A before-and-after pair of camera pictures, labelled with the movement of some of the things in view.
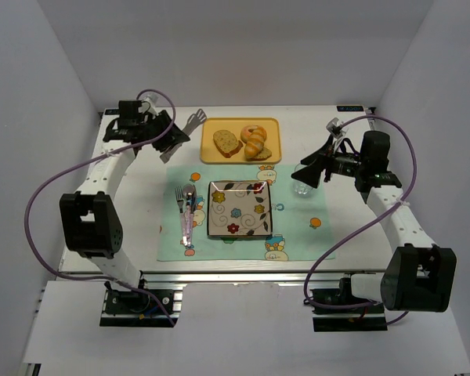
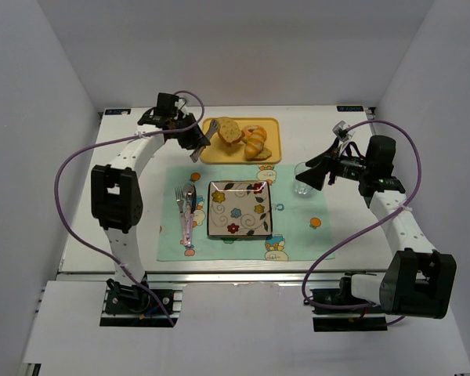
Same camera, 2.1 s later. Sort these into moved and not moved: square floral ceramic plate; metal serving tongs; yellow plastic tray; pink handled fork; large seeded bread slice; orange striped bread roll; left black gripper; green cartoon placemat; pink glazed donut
Moved: left black gripper; metal serving tongs; large seeded bread slice
Not moved: orange striped bread roll; pink handled fork; pink glazed donut; yellow plastic tray; green cartoon placemat; square floral ceramic plate
